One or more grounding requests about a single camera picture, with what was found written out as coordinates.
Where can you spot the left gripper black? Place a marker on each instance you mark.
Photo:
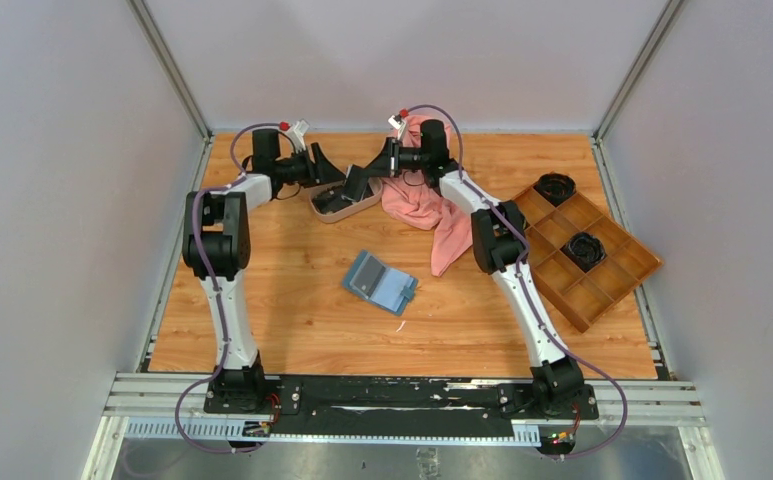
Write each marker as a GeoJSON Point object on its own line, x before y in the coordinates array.
{"type": "Point", "coordinates": [319, 172]}

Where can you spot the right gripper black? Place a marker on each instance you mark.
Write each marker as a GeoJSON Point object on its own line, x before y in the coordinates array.
{"type": "Point", "coordinates": [389, 162]}

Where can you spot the black VIP card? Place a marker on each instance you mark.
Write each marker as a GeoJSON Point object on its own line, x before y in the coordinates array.
{"type": "Point", "coordinates": [367, 276]}

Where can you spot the blue leather card holder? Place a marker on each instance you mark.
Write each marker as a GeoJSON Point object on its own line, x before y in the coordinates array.
{"type": "Point", "coordinates": [379, 284]}

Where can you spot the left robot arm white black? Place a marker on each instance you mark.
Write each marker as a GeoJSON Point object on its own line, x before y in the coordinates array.
{"type": "Point", "coordinates": [216, 247]}

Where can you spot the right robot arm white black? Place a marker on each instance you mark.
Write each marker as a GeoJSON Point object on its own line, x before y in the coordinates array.
{"type": "Point", "coordinates": [500, 249]}

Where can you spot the pink oval tray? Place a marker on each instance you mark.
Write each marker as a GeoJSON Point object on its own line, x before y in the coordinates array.
{"type": "Point", "coordinates": [371, 198]}

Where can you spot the pink cloth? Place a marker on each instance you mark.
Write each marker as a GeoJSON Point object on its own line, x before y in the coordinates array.
{"type": "Point", "coordinates": [409, 200]}

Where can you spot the black tape roll upper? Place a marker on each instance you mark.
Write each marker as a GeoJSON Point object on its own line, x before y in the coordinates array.
{"type": "Point", "coordinates": [556, 188]}

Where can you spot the black tape roll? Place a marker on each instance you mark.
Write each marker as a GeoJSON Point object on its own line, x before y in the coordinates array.
{"type": "Point", "coordinates": [556, 188]}
{"type": "Point", "coordinates": [585, 250]}

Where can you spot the black tape roll lower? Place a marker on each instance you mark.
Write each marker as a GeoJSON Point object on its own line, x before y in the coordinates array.
{"type": "Point", "coordinates": [585, 250]}

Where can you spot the wooden compartment tray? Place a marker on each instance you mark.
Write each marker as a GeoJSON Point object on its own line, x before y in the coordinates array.
{"type": "Point", "coordinates": [582, 297]}

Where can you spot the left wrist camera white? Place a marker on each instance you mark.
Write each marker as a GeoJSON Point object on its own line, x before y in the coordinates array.
{"type": "Point", "coordinates": [296, 132]}

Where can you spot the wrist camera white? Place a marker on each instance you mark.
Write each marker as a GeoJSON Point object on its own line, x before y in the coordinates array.
{"type": "Point", "coordinates": [398, 125]}
{"type": "Point", "coordinates": [296, 132]}

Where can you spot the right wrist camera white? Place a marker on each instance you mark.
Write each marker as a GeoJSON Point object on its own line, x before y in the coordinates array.
{"type": "Point", "coordinates": [398, 125]}

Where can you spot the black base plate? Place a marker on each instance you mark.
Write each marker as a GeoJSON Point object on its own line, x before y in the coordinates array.
{"type": "Point", "coordinates": [400, 406]}

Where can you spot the aluminium rail frame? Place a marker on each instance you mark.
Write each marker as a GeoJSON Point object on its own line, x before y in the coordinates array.
{"type": "Point", "coordinates": [648, 403]}

